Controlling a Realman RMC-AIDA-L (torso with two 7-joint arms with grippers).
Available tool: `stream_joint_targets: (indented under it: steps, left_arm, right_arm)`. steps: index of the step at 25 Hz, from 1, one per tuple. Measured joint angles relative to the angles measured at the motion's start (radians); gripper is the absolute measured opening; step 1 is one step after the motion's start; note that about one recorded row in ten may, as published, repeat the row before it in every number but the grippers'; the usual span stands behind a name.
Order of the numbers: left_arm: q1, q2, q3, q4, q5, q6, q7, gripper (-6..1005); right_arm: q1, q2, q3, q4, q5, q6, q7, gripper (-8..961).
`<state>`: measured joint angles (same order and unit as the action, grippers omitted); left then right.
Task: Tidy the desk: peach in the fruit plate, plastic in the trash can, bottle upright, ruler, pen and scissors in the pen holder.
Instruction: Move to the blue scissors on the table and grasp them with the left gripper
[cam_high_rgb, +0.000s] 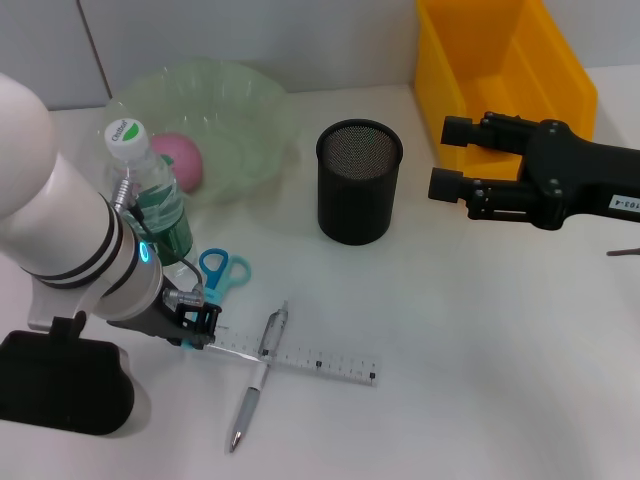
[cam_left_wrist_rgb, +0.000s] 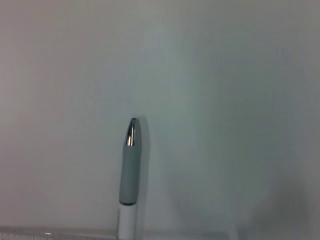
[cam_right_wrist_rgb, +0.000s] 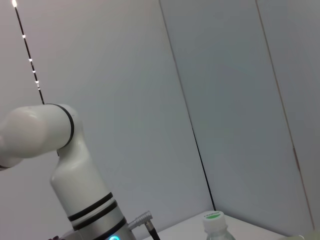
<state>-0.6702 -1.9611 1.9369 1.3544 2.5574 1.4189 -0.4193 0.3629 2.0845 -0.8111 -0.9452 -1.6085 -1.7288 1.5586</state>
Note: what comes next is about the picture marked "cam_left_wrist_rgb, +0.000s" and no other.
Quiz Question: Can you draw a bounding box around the silver ballpoint pen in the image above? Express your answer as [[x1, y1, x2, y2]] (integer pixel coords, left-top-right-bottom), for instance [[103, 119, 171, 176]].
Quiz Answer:
[[117, 117, 142, 240]]

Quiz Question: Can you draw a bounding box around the transparent plastic ruler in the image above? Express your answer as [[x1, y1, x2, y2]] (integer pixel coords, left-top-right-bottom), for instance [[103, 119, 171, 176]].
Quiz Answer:
[[0, 225, 238, 240]]

